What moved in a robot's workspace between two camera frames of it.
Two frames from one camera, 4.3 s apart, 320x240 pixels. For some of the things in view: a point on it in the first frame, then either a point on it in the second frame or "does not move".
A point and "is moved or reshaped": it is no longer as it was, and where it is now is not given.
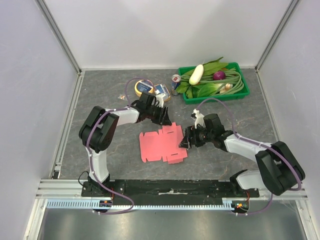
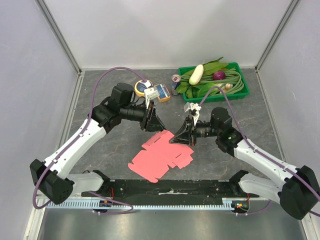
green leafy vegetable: (206, 89) does not move
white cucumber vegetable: (196, 74) does not move
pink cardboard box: (165, 144) is moved or reshaped
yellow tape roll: (144, 86) does not move
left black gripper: (163, 119) to (155, 123)
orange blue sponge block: (164, 90) does not move
